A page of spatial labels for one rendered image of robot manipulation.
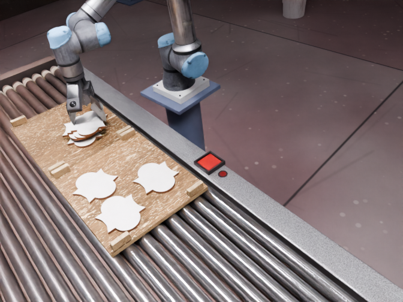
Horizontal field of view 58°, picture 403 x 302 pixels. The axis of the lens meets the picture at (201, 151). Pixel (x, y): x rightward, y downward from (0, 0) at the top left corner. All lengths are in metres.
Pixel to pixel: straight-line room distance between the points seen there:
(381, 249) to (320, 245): 1.21
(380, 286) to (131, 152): 0.86
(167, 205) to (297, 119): 2.01
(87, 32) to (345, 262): 1.03
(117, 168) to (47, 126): 0.43
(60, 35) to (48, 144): 0.43
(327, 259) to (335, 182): 1.50
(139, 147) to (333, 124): 1.93
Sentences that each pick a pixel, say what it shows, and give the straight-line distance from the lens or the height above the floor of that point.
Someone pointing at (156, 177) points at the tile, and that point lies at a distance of 1.18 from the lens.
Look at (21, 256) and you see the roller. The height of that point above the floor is 0.92.
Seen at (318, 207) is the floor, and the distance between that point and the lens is 2.33.
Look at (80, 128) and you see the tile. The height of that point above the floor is 0.99.
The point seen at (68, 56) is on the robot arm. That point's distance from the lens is 1.29.
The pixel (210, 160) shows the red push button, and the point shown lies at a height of 0.93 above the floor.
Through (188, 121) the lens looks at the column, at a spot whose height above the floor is 0.73.
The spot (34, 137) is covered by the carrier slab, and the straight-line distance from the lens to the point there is 1.55.
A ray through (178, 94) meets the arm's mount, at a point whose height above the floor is 0.90.
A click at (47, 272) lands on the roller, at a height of 0.92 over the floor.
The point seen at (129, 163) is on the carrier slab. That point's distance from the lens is 1.27.
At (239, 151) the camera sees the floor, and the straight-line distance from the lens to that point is 2.65.
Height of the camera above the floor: 1.76
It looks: 41 degrees down
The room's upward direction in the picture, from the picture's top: 7 degrees counter-clockwise
